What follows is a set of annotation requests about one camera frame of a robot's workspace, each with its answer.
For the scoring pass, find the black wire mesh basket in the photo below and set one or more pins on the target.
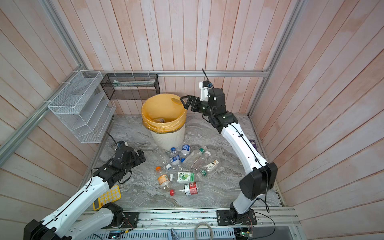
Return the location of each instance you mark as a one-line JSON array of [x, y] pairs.
[[130, 87]]

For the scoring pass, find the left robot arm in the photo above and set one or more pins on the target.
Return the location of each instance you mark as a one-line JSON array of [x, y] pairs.
[[61, 224]]

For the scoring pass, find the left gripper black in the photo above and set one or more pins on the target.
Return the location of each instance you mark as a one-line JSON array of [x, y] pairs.
[[141, 155]]

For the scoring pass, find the yellow calculator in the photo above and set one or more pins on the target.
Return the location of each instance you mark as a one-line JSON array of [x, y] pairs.
[[112, 195]]

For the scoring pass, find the small bottle blue label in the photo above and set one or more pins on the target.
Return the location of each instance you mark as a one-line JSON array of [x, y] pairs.
[[186, 149]]

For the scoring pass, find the clear bottle green label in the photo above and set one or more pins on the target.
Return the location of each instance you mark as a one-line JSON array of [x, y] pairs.
[[193, 157]]

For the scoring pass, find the yellow tea bottle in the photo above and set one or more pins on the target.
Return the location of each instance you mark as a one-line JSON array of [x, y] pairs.
[[159, 120]]

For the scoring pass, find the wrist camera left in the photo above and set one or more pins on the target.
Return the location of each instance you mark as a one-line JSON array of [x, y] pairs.
[[119, 144]]

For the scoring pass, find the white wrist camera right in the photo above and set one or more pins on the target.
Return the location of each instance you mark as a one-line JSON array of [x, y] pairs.
[[204, 90]]

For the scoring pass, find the cream waste bin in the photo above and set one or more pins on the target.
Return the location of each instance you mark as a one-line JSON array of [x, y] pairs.
[[167, 141]]

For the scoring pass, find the bottle white green label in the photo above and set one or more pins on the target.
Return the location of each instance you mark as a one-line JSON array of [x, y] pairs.
[[182, 177]]

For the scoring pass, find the bottle with red label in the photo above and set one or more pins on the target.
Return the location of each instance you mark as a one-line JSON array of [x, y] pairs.
[[188, 189]]

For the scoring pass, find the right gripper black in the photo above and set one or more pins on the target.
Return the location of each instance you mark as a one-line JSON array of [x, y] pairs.
[[194, 100]]

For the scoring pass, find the bottle with white label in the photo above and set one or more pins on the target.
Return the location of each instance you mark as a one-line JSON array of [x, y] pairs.
[[210, 167]]

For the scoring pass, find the clear bottle white cap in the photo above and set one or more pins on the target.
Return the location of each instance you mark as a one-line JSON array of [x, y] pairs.
[[201, 161]]

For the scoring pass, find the crushed bottle blue label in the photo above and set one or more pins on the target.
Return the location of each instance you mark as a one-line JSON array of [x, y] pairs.
[[175, 160]]

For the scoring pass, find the bottle with orange cap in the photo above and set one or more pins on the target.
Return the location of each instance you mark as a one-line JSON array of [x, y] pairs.
[[162, 178]]

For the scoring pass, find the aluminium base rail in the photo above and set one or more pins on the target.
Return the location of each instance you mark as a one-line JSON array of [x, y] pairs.
[[146, 219]]

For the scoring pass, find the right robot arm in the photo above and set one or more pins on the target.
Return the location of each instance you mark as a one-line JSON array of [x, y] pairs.
[[260, 175]]

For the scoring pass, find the white wire mesh shelf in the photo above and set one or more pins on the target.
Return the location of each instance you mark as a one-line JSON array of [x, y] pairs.
[[85, 111]]

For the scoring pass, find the purple paperback book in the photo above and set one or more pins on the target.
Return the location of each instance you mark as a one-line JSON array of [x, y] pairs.
[[254, 144]]

